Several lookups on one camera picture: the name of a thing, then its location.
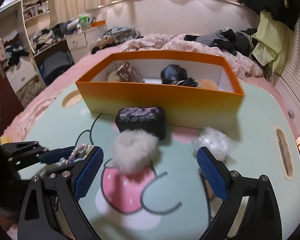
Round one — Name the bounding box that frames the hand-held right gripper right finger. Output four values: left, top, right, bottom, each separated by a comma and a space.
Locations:
196, 146, 283, 240

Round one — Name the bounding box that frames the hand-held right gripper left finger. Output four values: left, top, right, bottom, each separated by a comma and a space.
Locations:
17, 146, 105, 240

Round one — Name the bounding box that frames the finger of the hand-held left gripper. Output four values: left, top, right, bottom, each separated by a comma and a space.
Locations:
0, 141, 77, 172
44, 164, 74, 181

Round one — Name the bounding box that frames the pastel bead bracelet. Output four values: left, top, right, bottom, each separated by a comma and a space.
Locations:
60, 144, 94, 165

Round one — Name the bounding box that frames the clear plastic packet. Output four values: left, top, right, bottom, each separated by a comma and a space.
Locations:
192, 126, 240, 162

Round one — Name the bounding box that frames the grey fluffy pom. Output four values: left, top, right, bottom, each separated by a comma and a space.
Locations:
111, 130, 160, 174

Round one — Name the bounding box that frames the glossy black pouch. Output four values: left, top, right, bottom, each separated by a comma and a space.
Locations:
115, 106, 166, 139

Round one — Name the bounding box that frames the orange gradient cardboard box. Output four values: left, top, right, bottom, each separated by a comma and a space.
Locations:
75, 50, 245, 133

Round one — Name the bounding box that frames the dark suitcase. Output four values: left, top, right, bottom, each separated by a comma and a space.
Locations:
39, 51, 74, 84

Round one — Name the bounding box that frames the peach plush toy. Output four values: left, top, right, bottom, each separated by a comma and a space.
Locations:
197, 79, 218, 90

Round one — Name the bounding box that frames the beige soft item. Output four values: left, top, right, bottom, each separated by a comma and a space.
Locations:
106, 70, 120, 82

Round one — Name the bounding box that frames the black crumpled bag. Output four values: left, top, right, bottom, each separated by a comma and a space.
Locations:
161, 64, 199, 87

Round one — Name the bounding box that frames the brown printed packet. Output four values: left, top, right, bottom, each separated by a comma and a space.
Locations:
115, 60, 142, 82

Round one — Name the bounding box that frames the white card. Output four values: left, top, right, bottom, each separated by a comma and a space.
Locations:
142, 77, 163, 85

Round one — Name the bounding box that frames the white nightstand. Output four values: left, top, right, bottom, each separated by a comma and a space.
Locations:
66, 25, 108, 64

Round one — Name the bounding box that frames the pile of folded clothes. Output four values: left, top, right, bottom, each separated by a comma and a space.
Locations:
30, 26, 68, 52

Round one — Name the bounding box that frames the white slatted door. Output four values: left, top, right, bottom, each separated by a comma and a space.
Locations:
275, 15, 300, 140

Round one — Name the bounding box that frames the pile of dark clothes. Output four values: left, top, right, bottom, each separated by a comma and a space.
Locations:
184, 28, 258, 57

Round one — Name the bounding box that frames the grey patterned cloth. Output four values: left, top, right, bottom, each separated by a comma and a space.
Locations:
90, 26, 143, 54

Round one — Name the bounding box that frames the light green cloth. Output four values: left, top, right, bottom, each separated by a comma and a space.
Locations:
250, 10, 290, 75

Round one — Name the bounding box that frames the pink floral quilt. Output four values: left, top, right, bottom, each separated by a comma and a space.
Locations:
120, 32, 264, 78

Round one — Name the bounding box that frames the white desk unit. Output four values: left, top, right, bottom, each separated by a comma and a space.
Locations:
0, 0, 73, 93

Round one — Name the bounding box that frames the white padded headboard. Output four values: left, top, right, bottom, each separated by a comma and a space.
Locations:
106, 0, 262, 39

